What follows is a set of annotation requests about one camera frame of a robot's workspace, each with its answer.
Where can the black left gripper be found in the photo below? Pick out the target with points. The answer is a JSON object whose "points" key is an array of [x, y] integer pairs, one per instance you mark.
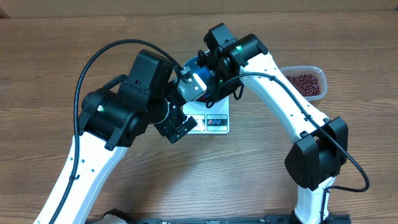
{"points": [[179, 118]]}

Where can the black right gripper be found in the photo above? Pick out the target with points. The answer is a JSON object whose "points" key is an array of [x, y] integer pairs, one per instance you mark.
{"points": [[214, 88]]}

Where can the blue plastic measuring scoop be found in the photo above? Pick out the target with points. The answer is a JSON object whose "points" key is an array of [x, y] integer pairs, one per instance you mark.
{"points": [[207, 76]]}

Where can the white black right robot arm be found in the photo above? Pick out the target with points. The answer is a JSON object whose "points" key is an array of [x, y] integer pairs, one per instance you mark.
{"points": [[319, 144]]}

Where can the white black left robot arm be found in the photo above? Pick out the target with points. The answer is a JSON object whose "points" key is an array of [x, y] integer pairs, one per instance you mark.
{"points": [[110, 119]]}

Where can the red beans in bowl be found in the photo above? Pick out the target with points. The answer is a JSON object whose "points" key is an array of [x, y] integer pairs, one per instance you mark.
{"points": [[203, 98]]}

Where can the white digital kitchen scale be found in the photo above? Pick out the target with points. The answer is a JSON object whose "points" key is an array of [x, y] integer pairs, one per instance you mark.
{"points": [[214, 120]]}

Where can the teal metal bowl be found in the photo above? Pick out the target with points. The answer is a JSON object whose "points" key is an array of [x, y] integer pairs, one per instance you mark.
{"points": [[192, 64]]}

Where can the clear plastic bean container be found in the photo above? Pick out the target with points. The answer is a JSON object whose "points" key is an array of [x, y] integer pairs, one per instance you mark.
{"points": [[300, 70]]}

